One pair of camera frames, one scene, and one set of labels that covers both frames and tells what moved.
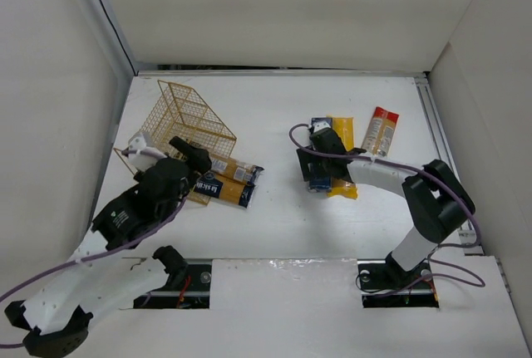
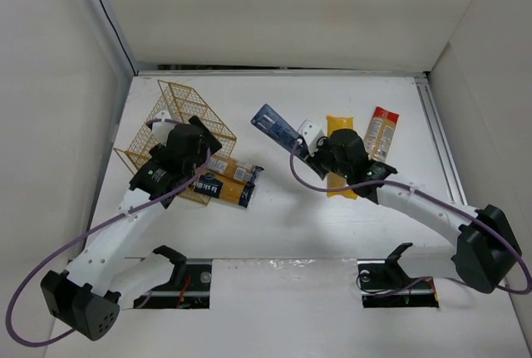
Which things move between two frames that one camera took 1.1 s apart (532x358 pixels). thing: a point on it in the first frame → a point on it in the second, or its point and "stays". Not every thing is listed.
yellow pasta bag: (344, 127) stays
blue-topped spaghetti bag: (235, 169) stays
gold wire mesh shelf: (177, 111) stays
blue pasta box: (322, 184) → (270, 121)
